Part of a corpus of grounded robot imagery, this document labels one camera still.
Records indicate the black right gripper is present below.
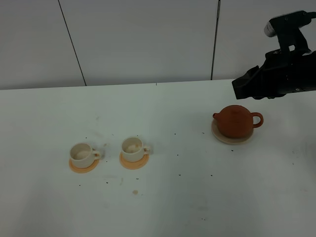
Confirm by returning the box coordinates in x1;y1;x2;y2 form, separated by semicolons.
232;50;316;100

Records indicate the brown clay teapot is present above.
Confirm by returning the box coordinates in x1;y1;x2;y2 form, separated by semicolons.
213;105;264;139

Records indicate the beige round teapot coaster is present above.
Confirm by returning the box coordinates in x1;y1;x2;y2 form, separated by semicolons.
211;119;253;145

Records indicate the right white teacup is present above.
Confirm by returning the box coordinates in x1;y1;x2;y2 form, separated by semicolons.
121;137;151;162

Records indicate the white teacup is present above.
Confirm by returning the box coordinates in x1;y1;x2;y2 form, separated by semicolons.
70;143;101;160
121;137;151;162

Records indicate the right orange saucer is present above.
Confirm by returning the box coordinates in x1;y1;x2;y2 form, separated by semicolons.
119;152;150;170

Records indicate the orange saucer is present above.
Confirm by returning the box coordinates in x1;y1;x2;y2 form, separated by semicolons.
69;158;99;173
119;152;150;170

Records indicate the left orange saucer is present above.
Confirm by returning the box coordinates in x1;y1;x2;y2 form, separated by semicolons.
69;158;99;173

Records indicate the left white teacup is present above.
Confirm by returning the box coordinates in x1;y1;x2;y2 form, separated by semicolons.
70;143;101;160

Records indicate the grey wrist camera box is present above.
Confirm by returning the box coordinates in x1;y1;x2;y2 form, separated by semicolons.
264;10;316;38

